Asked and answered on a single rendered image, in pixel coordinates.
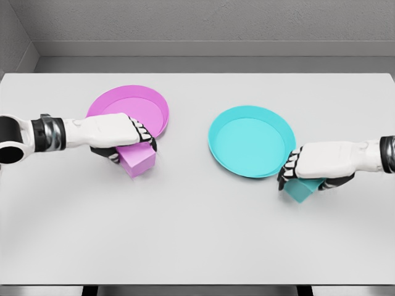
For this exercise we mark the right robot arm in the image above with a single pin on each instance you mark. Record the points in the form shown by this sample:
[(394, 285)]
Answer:
[(378, 154)]

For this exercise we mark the cyan block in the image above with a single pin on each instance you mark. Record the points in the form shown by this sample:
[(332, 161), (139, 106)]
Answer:
[(301, 189)]

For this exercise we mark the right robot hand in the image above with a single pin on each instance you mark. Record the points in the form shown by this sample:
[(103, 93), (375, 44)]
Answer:
[(321, 161)]

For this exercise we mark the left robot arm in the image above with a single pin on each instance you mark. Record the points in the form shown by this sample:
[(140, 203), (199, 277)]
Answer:
[(43, 135)]

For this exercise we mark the pink plate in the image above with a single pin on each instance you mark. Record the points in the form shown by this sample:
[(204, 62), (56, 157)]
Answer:
[(135, 105)]

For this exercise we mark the pink block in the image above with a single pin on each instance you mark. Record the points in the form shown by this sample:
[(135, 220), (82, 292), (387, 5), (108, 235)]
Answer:
[(139, 161)]

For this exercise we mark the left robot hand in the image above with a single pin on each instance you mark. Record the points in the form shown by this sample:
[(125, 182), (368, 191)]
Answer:
[(114, 129)]

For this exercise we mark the cyan plate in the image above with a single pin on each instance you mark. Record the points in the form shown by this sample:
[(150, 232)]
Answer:
[(247, 142)]

